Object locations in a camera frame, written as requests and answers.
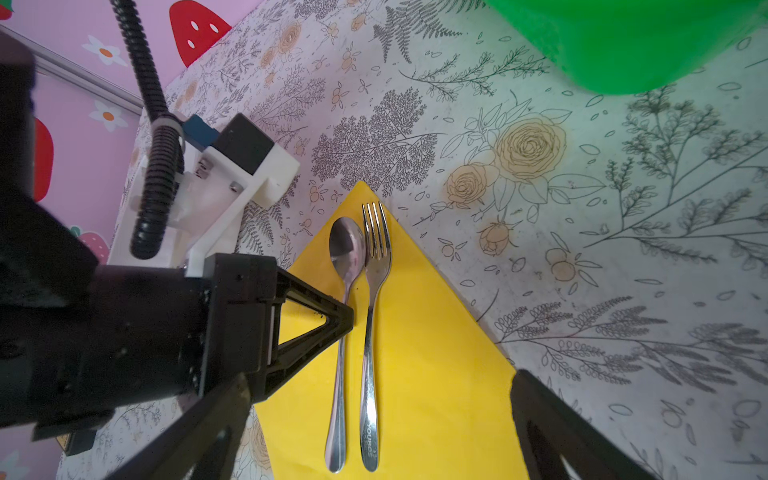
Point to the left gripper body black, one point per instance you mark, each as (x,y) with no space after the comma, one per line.
(142,334)

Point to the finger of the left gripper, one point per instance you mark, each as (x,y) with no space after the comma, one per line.
(282,361)

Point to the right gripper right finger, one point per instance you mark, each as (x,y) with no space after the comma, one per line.
(553,436)

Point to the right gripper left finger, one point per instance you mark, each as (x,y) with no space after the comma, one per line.
(202,444)

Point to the silver fork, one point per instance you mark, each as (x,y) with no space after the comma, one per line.
(378,265)

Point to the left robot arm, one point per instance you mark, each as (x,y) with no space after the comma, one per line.
(42,264)

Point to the green plastic basket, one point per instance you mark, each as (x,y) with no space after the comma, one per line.
(628,47)

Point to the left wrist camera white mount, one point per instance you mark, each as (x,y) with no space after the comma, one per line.
(222,172)

